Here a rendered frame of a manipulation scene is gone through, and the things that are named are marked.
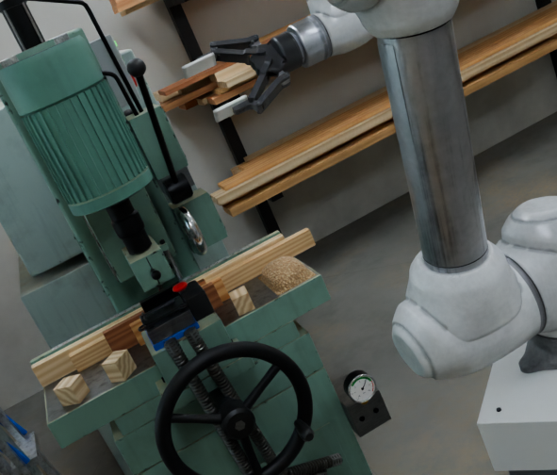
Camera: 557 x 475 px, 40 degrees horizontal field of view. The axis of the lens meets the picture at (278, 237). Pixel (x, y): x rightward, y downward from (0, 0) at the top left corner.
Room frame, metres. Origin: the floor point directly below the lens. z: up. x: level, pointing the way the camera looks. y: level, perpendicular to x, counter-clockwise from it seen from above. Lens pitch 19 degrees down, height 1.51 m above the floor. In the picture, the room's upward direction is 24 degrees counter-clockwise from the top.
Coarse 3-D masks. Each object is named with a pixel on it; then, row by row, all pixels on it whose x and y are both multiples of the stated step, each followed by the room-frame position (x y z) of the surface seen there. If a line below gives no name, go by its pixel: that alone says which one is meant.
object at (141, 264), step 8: (152, 240) 1.55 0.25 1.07; (152, 248) 1.50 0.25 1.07; (160, 248) 1.49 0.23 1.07; (128, 256) 1.51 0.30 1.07; (136, 256) 1.49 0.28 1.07; (144, 256) 1.47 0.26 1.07; (152, 256) 1.47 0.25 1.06; (160, 256) 1.47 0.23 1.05; (136, 264) 1.46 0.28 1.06; (144, 264) 1.47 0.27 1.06; (152, 264) 1.47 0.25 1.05; (160, 264) 1.47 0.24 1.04; (168, 264) 1.48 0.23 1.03; (136, 272) 1.46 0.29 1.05; (144, 272) 1.46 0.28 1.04; (168, 272) 1.47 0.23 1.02; (144, 280) 1.46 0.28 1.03; (152, 280) 1.47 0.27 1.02; (160, 280) 1.47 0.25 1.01; (168, 280) 1.47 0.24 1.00; (144, 288) 1.46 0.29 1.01; (152, 288) 1.46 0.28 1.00
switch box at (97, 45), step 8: (96, 40) 1.81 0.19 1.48; (112, 40) 1.82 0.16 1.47; (96, 48) 1.81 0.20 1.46; (104, 48) 1.81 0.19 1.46; (112, 48) 1.81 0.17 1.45; (96, 56) 1.81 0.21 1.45; (104, 56) 1.81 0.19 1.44; (120, 56) 1.82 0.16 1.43; (104, 64) 1.81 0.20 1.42; (112, 64) 1.81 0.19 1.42; (120, 64) 1.81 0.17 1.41; (112, 72) 1.81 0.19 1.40; (112, 80) 1.81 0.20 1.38; (128, 80) 1.81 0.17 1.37; (112, 88) 1.81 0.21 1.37; (136, 88) 1.82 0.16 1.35; (120, 96) 1.81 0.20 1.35; (120, 104) 1.80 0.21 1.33
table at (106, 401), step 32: (256, 288) 1.48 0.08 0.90; (320, 288) 1.41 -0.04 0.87; (224, 320) 1.40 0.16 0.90; (256, 320) 1.38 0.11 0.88; (288, 320) 1.39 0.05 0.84; (96, 384) 1.37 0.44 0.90; (128, 384) 1.32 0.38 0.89; (160, 384) 1.31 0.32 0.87; (64, 416) 1.30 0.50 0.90; (96, 416) 1.31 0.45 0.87
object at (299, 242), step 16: (288, 240) 1.57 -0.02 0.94; (304, 240) 1.57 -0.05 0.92; (256, 256) 1.55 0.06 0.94; (272, 256) 1.56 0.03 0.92; (224, 272) 1.54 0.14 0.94; (240, 272) 1.54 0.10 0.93; (256, 272) 1.55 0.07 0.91; (80, 352) 1.46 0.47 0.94; (96, 352) 1.47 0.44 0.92; (80, 368) 1.46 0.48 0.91
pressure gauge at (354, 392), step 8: (352, 376) 1.36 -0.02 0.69; (360, 376) 1.35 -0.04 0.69; (368, 376) 1.35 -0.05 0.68; (344, 384) 1.36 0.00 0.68; (352, 384) 1.35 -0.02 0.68; (360, 384) 1.35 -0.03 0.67; (368, 384) 1.35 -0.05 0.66; (352, 392) 1.34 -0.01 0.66; (360, 392) 1.35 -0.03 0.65; (368, 392) 1.35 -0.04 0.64; (352, 400) 1.34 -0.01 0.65; (360, 400) 1.35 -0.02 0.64; (368, 400) 1.35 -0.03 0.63
